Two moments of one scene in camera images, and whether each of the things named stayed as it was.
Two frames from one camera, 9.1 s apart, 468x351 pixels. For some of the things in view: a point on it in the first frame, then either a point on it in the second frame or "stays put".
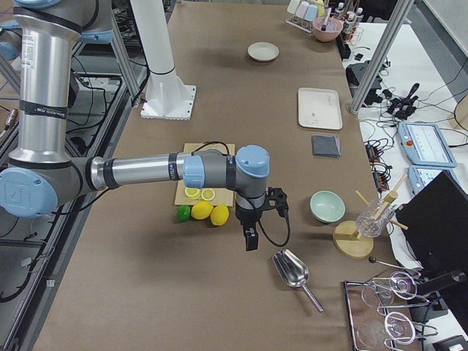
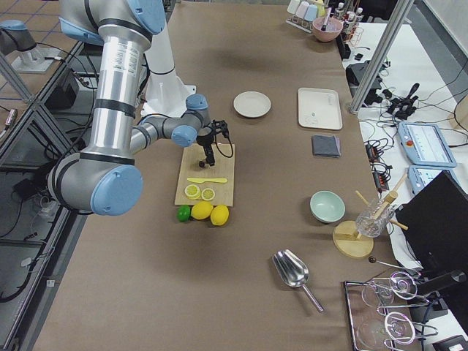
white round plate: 262,51 → 251,104
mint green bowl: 326,206 stays put
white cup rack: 303,12 stays put
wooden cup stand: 349,242 stays put
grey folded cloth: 325,145 stays put
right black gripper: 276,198 → 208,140
